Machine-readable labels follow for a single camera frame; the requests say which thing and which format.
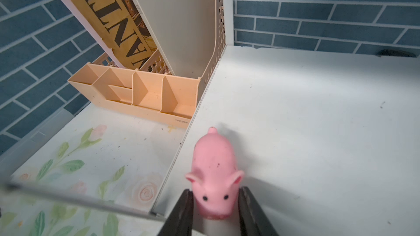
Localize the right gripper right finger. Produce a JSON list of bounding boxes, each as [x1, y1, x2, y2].
[[238, 186, 279, 236]]

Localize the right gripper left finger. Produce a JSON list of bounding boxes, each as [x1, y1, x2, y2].
[[157, 189, 194, 236]]

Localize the pink pig toy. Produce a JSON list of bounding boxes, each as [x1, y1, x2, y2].
[[185, 127, 245, 220]]

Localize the floral table mat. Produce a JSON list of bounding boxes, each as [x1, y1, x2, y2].
[[1, 105, 185, 236]]

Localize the white three-tier shelf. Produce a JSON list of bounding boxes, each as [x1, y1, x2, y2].
[[153, 0, 420, 236]]

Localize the peach desk file organizer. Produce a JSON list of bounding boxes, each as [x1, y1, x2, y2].
[[69, 0, 226, 128]]

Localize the wanted poster book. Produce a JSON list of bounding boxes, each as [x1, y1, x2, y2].
[[61, 0, 158, 70]]

